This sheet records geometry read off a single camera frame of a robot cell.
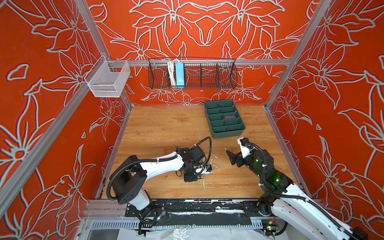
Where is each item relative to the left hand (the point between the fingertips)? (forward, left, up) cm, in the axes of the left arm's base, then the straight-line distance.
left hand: (194, 175), depth 82 cm
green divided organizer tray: (+33, -18, +2) cm, 37 cm away
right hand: (+10, -19, +15) cm, 26 cm away
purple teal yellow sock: (+43, -24, +2) cm, 49 cm away
